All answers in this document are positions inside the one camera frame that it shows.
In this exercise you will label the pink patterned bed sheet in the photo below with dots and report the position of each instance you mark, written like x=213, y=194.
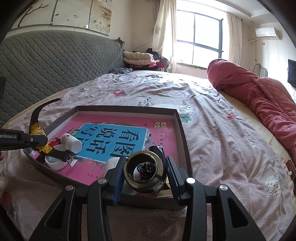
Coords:
x=223, y=146

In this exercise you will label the white air conditioner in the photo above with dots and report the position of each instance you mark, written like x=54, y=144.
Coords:
x=267, y=32

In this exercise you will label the white plastic jar lid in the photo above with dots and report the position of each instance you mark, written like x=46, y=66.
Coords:
x=57, y=164

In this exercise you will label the white earbuds case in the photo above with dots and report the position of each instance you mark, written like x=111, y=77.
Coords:
x=110, y=164

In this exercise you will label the red quilted duvet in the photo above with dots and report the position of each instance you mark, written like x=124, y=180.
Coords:
x=266, y=97

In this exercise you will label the black and gold lipstick box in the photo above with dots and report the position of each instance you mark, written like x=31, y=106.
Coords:
x=159, y=151

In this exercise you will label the window with dark frame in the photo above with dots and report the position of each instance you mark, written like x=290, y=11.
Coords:
x=199, y=38

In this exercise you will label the folded clothes pile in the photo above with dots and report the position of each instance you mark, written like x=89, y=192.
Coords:
x=149, y=60

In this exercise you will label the cream curtain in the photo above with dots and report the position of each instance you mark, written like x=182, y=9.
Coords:
x=165, y=32

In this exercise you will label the black flat television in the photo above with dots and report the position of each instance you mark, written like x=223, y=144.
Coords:
x=292, y=72

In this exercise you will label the white pill bottle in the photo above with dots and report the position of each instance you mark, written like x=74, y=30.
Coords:
x=71, y=143

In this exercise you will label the black and yellow wristwatch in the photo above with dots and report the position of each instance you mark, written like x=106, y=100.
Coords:
x=40, y=139

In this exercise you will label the silver metal door knob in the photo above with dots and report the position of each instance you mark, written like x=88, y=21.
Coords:
x=144, y=172

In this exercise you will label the white metal chair frame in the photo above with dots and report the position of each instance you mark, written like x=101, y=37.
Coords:
x=260, y=70

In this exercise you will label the floral wall painting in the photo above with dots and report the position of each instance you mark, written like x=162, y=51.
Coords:
x=84, y=14

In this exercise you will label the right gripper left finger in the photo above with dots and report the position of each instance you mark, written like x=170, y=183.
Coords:
x=63, y=220

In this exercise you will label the grey quilted headboard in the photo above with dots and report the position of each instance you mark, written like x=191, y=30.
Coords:
x=38, y=64

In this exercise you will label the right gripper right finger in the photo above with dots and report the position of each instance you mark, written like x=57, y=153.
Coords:
x=230, y=219

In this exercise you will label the pink and blue book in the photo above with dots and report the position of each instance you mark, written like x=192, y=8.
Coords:
x=104, y=136

